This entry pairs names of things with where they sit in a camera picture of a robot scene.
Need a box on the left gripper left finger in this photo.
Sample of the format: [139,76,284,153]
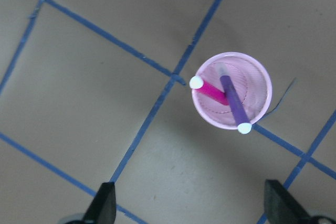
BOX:
[82,182,116,224]

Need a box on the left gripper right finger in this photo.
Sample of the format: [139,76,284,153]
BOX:
[264,179,311,224]

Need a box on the purple highlighter pen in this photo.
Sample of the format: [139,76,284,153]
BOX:
[215,62,252,134]

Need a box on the pink highlighter pen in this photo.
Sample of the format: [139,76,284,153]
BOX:
[189,76,229,105]

